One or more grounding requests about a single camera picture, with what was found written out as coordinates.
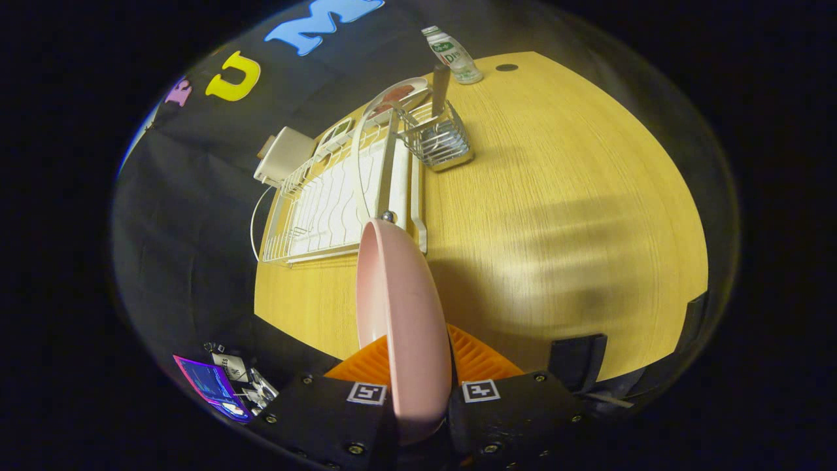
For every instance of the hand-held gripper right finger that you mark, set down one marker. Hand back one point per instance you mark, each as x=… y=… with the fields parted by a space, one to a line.
x=516 y=418

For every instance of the white and black desk device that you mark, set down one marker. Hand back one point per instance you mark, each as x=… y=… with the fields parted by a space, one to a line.
x=261 y=391

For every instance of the grey plate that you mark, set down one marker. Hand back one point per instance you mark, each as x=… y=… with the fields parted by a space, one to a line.
x=420 y=84

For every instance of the white toaster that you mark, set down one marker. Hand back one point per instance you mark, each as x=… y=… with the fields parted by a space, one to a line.
x=284 y=154

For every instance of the red meat slice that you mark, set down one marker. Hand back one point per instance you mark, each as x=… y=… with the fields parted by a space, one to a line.
x=400 y=91
x=384 y=108

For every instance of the black backdrop cloth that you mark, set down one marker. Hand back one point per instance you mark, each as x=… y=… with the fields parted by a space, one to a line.
x=196 y=196

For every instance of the white sectioned condiment tray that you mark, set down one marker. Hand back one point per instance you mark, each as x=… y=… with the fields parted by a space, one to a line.
x=333 y=135

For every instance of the toast slice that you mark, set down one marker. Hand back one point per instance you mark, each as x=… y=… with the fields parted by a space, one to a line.
x=264 y=148

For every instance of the white drink bottle green label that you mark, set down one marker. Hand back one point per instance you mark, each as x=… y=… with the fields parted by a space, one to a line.
x=458 y=59

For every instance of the pink plate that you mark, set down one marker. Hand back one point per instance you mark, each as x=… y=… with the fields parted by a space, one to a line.
x=405 y=327

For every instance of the computer monitor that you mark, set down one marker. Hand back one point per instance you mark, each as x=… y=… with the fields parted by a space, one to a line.
x=209 y=386

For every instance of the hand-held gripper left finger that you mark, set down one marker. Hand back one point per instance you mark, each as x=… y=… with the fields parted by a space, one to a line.
x=327 y=418

